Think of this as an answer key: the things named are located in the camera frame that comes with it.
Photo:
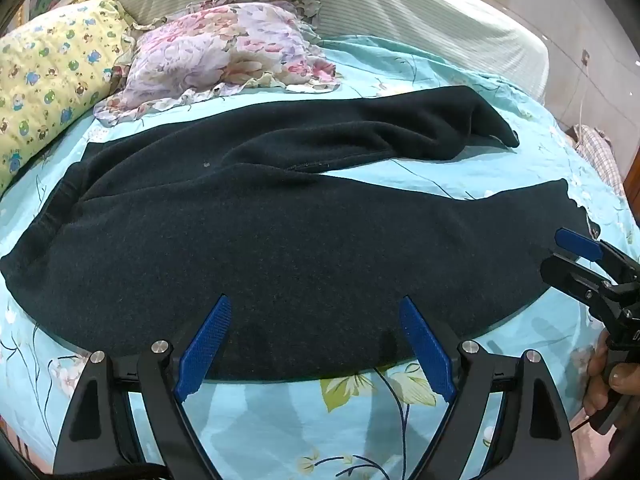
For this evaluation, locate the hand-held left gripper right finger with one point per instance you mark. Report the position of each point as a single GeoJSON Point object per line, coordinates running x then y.
{"type": "Point", "coordinates": [425, 345]}

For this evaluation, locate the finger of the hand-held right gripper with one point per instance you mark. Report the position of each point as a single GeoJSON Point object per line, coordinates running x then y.
{"type": "Point", "coordinates": [580, 244]}
{"type": "Point", "coordinates": [570, 275]}

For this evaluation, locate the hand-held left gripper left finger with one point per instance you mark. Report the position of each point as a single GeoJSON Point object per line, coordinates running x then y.
{"type": "Point", "coordinates": [205, 345]}

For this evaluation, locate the black pants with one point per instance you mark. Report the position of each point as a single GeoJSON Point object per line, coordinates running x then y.
{"type": "Point", "coordinates": [280, 240]}

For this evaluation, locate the person's right hand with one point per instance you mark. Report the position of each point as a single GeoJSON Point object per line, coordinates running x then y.
{"type": "Point", "coordinates": [627, 380]}

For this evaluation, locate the plaid cloth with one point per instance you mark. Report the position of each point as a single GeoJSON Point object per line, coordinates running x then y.
{"type": "Point", "coordinates": [602, 157]}

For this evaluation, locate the turquoise floral bed sheet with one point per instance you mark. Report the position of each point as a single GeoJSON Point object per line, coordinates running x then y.
{"type": "Point", "coordinates": [440, 70]}

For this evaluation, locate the white striped padded headboard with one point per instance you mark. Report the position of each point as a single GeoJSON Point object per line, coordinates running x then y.
{"type": "Point", "coordinates": [400, 5]}

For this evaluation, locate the pink floral ruffled pillow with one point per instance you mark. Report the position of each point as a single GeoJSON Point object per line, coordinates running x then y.
{"type": "Point", "coordinates": [225, 45]}

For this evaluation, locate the yellow cartoon print pillow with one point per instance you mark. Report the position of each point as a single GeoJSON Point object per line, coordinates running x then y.
{"type": "Point", "coordinates": [50, 70]}

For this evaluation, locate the wall socket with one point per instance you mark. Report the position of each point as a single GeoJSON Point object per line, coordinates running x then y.
{"type": "Point", "coordinates": [585, 57]}

